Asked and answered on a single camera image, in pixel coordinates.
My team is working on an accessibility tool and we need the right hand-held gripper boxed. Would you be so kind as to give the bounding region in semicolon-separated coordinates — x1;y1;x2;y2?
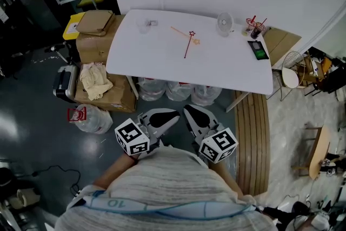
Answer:
184;104;238;164

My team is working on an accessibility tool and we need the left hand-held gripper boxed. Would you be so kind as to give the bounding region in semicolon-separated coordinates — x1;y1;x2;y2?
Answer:
115;109;181;156

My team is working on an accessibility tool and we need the red star wand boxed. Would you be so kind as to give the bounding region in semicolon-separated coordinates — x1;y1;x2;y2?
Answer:
184;30;196;59

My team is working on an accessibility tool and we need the orange star wand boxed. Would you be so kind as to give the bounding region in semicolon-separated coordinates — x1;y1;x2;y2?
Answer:
170;25;202;45

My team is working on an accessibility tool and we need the clear plastic cup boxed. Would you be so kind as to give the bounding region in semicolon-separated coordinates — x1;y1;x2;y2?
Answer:
136;18;151;35

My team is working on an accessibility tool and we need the person's right forearm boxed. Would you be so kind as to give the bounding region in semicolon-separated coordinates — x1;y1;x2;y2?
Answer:
209;161;244;196

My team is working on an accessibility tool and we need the person's left forearm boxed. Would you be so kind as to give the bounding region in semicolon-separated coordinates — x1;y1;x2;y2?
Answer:
93;154;141;190

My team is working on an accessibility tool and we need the dark drink cup red straw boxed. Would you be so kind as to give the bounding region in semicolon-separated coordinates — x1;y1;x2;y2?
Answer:
250;18;268;40

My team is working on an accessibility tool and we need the wrapped water jug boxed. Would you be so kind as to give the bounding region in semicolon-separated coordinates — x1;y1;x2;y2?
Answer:
165;81;192;102
137;77;167;102
190;83;223;106

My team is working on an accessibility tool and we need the white table leg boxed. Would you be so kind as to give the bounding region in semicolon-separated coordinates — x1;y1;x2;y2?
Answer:
126;75;139;101
225;91;251;113

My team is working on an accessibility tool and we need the long cardboard box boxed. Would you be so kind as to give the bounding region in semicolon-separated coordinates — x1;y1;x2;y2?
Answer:
74;62;137;113

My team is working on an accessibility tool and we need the person's grey striped shirt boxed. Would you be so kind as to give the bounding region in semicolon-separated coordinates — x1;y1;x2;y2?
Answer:
54;146;281;231

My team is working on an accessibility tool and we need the wooden slatted bench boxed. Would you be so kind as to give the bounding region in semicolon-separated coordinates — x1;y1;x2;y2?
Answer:
234;90;271;197

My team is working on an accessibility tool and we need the beige cloth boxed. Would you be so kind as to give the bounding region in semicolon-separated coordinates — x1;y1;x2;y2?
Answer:
79;62;114;101

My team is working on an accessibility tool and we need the black device green screen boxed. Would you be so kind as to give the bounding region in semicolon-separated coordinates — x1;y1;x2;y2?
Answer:
247;39;270;61

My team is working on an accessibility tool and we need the small white desk fan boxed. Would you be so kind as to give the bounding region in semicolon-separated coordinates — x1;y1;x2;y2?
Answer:
215;12;235;38

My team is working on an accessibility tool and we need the silver hard case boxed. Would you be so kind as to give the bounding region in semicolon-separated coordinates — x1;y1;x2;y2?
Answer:
52;64;79;103

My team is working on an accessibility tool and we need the thin cardboard box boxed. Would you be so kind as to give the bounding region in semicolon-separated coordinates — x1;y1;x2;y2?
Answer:
263;27;302;67

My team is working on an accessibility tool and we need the flat cardboard box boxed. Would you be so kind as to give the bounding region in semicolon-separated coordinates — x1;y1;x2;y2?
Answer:
75;10;115;36

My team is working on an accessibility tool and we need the black tripod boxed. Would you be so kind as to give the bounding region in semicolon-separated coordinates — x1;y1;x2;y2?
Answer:
44;43;79;65

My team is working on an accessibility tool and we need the yellow bin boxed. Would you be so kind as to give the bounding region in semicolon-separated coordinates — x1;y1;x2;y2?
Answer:
62;13;87;41

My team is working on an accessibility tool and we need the water jug red handle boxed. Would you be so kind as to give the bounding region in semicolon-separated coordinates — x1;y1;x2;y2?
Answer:
67;104;113;135

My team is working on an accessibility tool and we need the light blue neck strap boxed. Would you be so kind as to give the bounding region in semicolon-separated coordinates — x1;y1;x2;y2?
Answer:
72;189;261;221

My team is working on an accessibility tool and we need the black floor cable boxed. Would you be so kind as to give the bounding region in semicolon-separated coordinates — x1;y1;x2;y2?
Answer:
31;164;82;197

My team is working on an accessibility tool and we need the white wire chair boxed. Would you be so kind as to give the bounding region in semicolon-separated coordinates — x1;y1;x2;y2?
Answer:
281;50;308;102

